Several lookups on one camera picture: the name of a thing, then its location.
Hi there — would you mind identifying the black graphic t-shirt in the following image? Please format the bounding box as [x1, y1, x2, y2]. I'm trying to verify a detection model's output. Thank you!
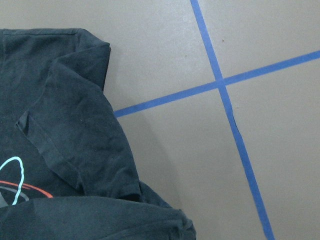
[0, 28, 196, 240]

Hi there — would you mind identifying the brown paper table cover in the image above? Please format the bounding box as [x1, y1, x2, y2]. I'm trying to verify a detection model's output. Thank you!
[0, 0, 320, 240]

